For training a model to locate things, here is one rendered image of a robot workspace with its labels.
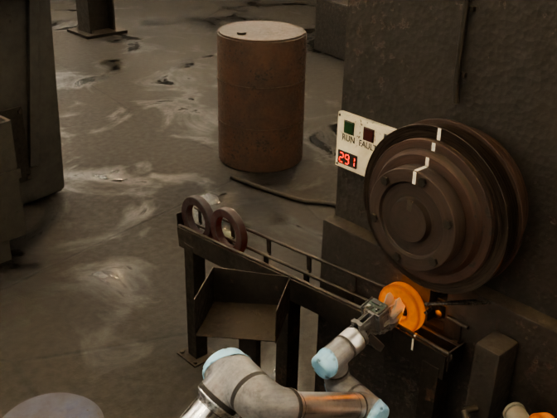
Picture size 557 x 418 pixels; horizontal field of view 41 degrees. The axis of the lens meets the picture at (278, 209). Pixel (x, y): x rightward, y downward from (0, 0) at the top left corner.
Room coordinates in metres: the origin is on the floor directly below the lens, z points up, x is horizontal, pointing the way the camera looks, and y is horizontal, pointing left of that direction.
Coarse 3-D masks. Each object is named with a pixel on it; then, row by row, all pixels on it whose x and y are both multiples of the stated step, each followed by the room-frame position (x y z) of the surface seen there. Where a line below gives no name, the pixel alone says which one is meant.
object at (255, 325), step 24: (216, 288) 2.14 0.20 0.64; (240, 288) 2.12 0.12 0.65; (264, 288) 2.11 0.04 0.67; (288, 288) 2.07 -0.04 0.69; (216, 312) 2.07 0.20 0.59; (240, 312) 2.07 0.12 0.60; (264, 312) 2.06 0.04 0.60; (288, 312) 2.09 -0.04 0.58; (216, 336) 1.94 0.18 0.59; (240, 336) 1.93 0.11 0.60; (264, 336) 1.92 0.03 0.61
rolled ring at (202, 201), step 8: (184, 200) 2.66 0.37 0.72; (192, 200) 2.61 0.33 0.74; (200, 200) 2.60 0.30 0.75; (184, 208) 2.66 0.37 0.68; (200, 208) 2.58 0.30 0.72; (208, 208) 2.57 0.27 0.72; (184, 216) 2.66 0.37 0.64; (192, 216) 2.67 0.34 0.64; (208, 216) 2.55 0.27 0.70; (184, 224) 2.66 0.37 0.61; (192, 224) 2.65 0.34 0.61; (208, 224) 2.54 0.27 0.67; (200, 232) 2.61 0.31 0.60; (208, 232) 2.54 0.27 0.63
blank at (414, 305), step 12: (384, 288) 1.93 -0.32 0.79; (396, 288) 1.89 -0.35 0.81; (408, 288) 1.88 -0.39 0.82; (384, 300) 1.92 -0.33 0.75; (408, 300) 1.86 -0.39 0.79; (420, 300) 1.86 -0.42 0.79; (408, 312) 1.86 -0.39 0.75; (420, 312) 1.83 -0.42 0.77; (408, 324) 1.85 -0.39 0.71; (420, 324) 1.84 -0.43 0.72
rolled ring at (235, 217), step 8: (224, 208) 2.49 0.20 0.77; (216, 216) 2.51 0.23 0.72; (224, 216) 2.47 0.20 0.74; (232, 216) 2.44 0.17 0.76; (216, 224) 2.52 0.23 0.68; (232, 224) 2.44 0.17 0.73; (240, 224) 2.43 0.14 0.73; (216, 232) 2.51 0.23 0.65; (240, 232) 2.41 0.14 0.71; (216, 240) 2.51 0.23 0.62; (224, 240) 2.51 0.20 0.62; (240, 240) 2.40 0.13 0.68; (240, 248) 2.41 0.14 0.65
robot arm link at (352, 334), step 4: (348, 328) 1.75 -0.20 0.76; (352, 328) 1.75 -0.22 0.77; (344, 332) 1.74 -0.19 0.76; (348, 332) 1.74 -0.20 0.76; (352, 332) 1.74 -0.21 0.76; (356, 332) 1.74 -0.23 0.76; (344, 336) 1.72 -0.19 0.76; (348, 336) 1.72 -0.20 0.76; (352, 336) 1.72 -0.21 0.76; (356, 336) 1.72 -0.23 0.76; (360, 336) 1.73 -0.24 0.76; (352, 340) 1.71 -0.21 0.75; (356, 340) 1.72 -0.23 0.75; (360, 340) 1.72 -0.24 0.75; (364, 340) 1.73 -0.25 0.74; (352, 344) 1.77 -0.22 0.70; (356, 344) 1.71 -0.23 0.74; (360, 344) 1.71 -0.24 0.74; (364, 344) 1.72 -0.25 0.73; (356, 348) 1.70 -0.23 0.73; (360, 348) 1.71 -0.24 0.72; (356, 352) 1.70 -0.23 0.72
